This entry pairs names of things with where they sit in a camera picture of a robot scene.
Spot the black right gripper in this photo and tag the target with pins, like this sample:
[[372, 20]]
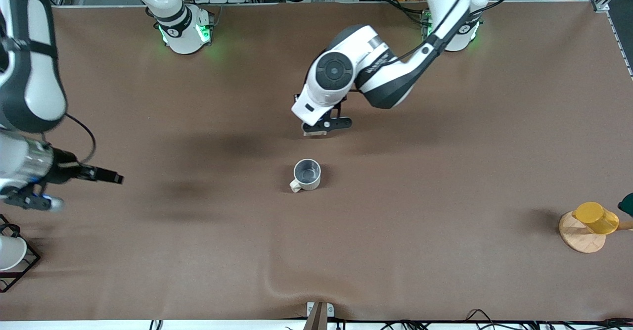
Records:
[[66, 166]]

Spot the blue milk carton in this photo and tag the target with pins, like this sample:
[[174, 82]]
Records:
[[314, 133]]

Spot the grey ceramic mug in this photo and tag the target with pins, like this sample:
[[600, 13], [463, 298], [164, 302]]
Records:
[[307, 175]]

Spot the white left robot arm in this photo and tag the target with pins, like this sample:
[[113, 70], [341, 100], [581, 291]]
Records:
[[336, 72]]

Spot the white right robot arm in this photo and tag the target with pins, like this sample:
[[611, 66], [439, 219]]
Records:
[[37, 72]]

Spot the white cup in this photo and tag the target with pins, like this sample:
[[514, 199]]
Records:
[[10, 253]]

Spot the yellow cup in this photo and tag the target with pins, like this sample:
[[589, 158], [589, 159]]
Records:
[[596, 217]]

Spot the dark green cup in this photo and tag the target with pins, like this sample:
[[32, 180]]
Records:
[[627, 205]]

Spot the brown table mat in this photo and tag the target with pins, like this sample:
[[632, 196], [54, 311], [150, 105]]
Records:
[[316, 251]]

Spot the round wooden mug stand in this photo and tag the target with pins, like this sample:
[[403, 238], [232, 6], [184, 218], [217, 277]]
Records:
[[578, 238]]

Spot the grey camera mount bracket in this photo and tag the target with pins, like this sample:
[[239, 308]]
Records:
[[319, 315]]

